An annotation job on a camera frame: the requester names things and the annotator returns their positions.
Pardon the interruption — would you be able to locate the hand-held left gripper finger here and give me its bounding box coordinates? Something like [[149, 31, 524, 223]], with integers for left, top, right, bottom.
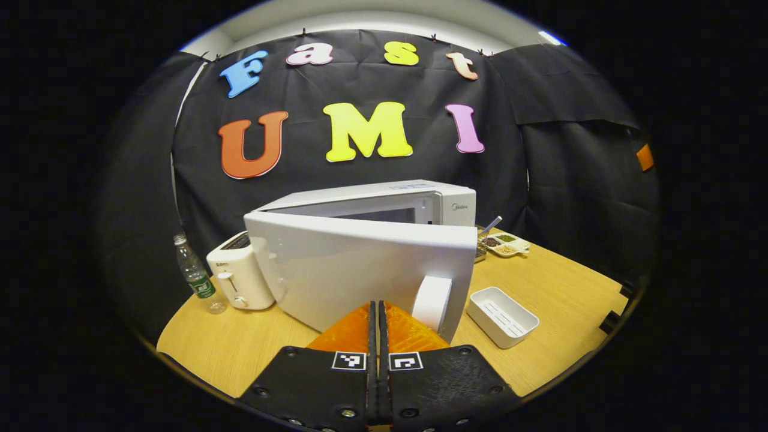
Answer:
[[378, 300, 521, 432], [237, 300, 379, 432]]

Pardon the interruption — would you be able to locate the white microwave oven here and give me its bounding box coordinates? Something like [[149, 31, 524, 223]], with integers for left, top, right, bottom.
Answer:
[[243, 179, 479, 344]]

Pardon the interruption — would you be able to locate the white rectangular tray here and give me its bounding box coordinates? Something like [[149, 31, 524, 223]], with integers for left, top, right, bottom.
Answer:
[[466, 286, 540, 350]]

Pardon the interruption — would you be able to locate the white toaster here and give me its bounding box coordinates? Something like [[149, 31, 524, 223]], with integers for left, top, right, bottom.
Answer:
[[206, 231, 277, 311]]

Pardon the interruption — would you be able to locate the white compartment seasoning plate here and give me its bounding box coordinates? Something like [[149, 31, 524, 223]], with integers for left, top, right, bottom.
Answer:
[[483, 231, 531, 258]]

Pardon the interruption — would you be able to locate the clear plastic water bottle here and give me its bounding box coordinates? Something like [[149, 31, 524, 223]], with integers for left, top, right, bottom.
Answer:
[[173, 233, 227, 315]]

